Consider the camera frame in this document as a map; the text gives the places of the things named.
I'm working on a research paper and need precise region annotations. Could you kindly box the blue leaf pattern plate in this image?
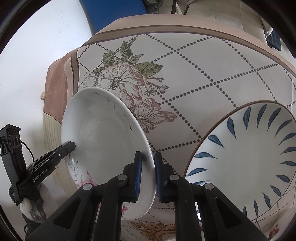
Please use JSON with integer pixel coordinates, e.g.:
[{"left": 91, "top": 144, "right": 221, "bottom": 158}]
[{"left": 185, "top": 101, "right": 295, "bottom": 220}]

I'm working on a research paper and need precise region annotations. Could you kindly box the plain white plate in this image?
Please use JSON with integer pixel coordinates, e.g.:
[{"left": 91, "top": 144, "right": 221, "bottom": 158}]
[{"left": 61, "top": 87, "right": 156, "bottom": 220}]

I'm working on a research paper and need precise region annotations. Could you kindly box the floral checked tablecloth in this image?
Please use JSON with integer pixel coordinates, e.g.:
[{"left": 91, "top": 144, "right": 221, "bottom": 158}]
[{"left": 43, "top": 15, "right": 295, "bottom": 240}]

